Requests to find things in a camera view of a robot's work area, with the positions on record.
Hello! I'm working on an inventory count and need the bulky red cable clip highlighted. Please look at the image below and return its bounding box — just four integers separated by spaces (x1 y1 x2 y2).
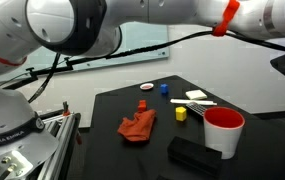
212 0 241 38

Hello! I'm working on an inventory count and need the blue cube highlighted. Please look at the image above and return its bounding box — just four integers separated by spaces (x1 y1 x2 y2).
159 83 169 95

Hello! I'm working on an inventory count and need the yellow cube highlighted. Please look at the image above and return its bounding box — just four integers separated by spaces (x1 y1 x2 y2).
175 106 188 122

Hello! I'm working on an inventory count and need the red and black frame clamp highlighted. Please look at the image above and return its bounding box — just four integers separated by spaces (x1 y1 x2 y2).
61 100 71 117

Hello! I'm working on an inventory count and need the small red and white dish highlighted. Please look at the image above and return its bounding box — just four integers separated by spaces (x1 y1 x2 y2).
139 82 155 91

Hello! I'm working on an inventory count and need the white cup with red inside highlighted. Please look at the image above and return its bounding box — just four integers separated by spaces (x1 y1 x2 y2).
203 106 246 161

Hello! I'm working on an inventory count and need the aluminium frame rail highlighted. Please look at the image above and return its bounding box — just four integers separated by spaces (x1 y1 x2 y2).
36 111 82 180

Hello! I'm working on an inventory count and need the orange cloth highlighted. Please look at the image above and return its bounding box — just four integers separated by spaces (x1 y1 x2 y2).
116 109 158 144

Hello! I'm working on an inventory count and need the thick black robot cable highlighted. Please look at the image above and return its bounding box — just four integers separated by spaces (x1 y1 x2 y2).
26 29 285 104

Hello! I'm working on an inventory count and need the glass whiteboard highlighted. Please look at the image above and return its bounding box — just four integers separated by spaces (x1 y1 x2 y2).
0 22 170 83

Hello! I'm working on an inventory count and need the orange cube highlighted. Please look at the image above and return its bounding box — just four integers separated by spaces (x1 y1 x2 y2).
137 99 148 113

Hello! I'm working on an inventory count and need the white sticky note pad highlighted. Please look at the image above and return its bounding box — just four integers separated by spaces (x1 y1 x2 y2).
185 89 209 101

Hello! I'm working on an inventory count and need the white stick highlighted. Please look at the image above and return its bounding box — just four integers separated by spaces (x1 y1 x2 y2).
169 98 218 107

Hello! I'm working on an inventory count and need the remote control with buttons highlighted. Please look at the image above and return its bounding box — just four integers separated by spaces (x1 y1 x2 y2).
185 102 210 117

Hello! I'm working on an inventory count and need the black rectangular box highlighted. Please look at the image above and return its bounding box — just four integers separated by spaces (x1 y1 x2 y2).
166 136 223 178

